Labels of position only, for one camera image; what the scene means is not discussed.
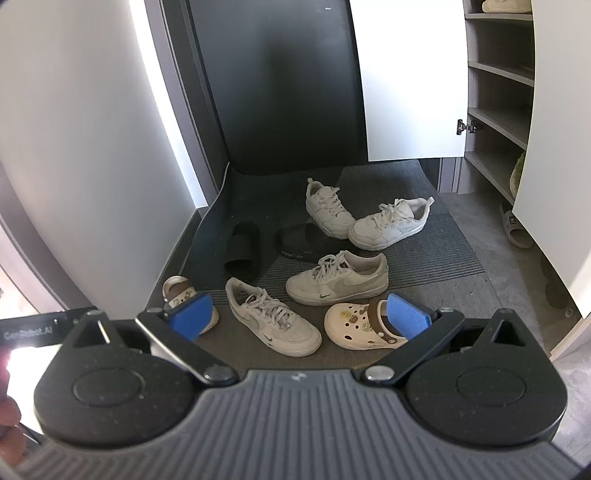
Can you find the cream sneaker grey side mark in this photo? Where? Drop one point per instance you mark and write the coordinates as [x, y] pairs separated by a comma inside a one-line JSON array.
[[286, 330], [351, 279]]

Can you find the grey door mat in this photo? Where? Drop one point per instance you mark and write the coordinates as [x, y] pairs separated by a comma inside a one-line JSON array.
[[415, 258]]

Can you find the metal cabinet door hinge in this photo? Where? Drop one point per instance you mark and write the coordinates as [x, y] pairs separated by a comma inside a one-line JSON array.
[[465, 127]]

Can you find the beige slipper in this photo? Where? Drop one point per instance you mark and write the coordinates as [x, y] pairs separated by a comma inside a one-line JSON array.
[[512, 228]]

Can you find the dark grey door frame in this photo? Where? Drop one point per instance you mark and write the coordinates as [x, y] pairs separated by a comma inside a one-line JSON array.
[[184, 92]]

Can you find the plain black slide sandal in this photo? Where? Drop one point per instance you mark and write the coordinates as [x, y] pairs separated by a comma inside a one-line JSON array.
[[240, 258]]

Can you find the grey shoe cabinet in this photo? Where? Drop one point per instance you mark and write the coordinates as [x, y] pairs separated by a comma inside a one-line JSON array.
[[496, 69]]

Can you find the black slide sandal white print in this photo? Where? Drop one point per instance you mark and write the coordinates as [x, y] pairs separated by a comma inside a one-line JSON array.
[[300, 244]]

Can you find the white chunky lace-up sneaker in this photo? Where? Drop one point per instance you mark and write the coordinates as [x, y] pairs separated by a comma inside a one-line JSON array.
[[325, 210], [383, 228]]

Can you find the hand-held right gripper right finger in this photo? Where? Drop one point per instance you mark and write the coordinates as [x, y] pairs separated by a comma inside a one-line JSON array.
[[408, 321]]

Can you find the person's left hand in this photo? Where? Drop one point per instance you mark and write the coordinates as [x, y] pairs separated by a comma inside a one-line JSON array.
[[10, 438]]

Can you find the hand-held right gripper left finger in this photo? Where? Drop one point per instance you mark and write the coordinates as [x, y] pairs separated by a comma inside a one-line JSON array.
[[189, 321]]

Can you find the cream clog with charms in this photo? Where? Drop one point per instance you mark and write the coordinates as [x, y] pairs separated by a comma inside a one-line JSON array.
[[346, 327], [178, 288]]

